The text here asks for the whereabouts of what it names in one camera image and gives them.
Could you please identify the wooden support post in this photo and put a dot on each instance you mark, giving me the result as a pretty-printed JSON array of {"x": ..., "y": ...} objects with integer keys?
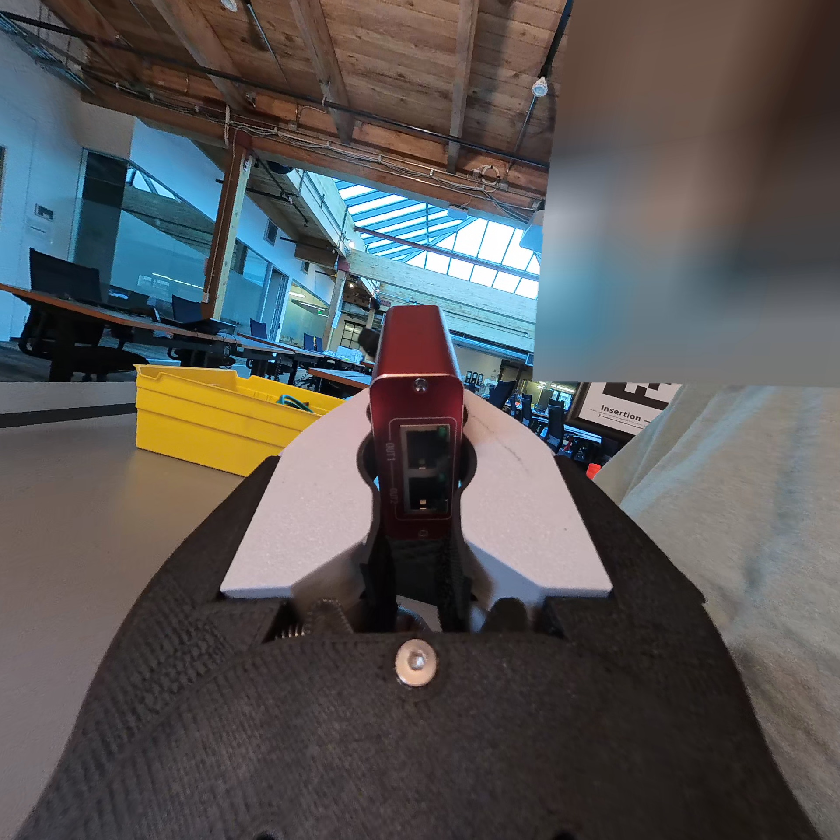
[{"x": 226, "y": 229}]

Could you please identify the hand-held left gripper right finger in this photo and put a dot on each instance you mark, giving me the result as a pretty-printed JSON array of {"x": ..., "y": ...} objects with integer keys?
[{"x": 525, "y": 518}]

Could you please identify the red ethernet splitter box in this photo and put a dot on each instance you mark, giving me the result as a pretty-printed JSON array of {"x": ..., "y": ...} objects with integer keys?
[{"x": 417, "y": 407}]

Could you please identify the white ceiling sensor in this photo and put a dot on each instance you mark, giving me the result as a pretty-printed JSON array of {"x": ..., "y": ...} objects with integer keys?
[{"x": 539, "y": 86}]

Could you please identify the person's beige sweatshirt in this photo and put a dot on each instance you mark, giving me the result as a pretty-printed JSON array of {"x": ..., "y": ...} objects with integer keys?
[{"x": 754, "y": 558}]

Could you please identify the black office chair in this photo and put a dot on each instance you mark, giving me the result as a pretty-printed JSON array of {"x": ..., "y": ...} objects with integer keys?
[{"x": 65, "y": 282}]

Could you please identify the brown office desk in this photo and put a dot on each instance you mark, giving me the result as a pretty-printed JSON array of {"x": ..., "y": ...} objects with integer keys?
[{"x": 98, "y": 308}]

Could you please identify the black framed tag sign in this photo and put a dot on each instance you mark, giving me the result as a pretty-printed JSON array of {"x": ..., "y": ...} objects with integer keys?
[{"x": 623, "y": 415}]

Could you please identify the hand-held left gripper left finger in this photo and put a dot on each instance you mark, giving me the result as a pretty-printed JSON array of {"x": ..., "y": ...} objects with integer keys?
[{"x": 308, "y": 512}]

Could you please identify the yellow plastic bin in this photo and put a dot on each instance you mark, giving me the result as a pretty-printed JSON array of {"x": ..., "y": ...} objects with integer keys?
[{"x": 197, "y": 420}]

